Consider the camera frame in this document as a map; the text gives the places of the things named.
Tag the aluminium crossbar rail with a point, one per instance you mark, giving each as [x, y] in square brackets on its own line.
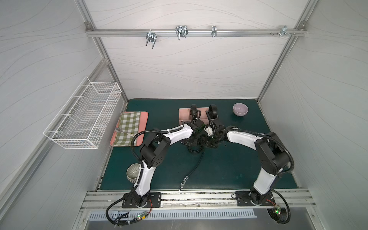
[191, 32]

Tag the white cartoon handle spoon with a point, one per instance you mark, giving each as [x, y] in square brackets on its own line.
[120, 130]

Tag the grey ribbed ceramic mug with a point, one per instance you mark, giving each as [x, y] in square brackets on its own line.
[132, 173]

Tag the purple small bowl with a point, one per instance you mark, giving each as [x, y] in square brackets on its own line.
[240, 109]

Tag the metal hook clamp centre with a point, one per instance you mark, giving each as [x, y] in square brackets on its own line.
[181, 32]

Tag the pink plastic tray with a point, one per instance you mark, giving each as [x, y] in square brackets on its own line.
[142, 126]

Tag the white wire basket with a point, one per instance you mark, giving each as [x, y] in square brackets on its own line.
[83, 120]

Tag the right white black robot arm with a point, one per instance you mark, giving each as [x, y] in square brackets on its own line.
[274, 157]

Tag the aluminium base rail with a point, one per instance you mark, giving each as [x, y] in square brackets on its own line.
[194, 199]

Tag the metal hook clamp right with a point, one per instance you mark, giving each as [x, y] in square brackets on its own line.
[283, 32]

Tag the metal ring clamp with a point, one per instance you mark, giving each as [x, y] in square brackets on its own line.
[214, 31]

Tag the metal hook clamp left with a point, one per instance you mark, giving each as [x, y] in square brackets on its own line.
[151, 37]

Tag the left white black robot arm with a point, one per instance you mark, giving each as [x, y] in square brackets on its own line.
[153, 152]

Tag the pink compartment storage box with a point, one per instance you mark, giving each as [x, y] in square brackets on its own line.
[185, 115]

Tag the dark green table mat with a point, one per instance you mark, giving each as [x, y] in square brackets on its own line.
[229, 166]

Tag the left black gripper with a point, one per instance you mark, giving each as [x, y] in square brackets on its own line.
[197, 138]

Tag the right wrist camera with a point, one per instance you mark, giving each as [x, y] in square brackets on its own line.
[209, 131]

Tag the green checkered cloth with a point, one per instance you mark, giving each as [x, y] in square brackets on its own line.
[129, 122]

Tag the metal hook clamp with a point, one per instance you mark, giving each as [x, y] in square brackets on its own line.
[283, 32]
[181, 32]
[151, 37]

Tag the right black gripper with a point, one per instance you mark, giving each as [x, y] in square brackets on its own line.
[214, 137]

